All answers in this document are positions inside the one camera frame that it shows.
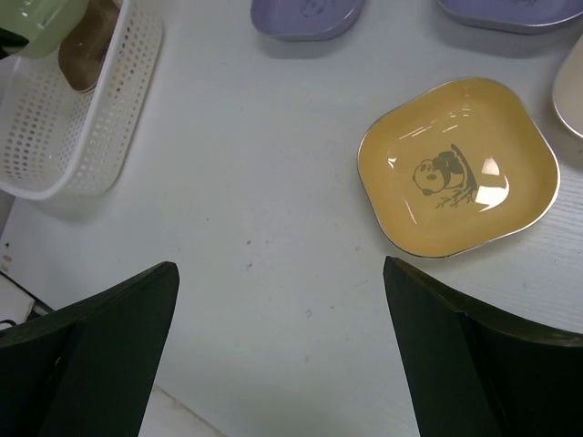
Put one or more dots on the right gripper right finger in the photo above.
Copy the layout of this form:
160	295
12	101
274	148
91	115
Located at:
473	369

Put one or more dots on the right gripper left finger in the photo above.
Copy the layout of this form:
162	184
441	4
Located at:
88	369

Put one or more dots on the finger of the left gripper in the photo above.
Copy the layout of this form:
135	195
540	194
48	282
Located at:
11	43

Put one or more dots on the green panda plate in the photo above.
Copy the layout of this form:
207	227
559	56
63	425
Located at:
45	23

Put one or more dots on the brown panda plate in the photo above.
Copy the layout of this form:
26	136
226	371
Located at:
82	54

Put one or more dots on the yellow panda plate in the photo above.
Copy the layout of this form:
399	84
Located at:
462	165

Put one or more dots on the purple panda plate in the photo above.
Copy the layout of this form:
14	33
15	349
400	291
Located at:
517	17
304	20

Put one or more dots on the cream panda plate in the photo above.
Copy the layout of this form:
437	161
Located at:
567	91

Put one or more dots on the white perforated plastic bin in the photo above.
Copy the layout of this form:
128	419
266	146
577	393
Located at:
56	141

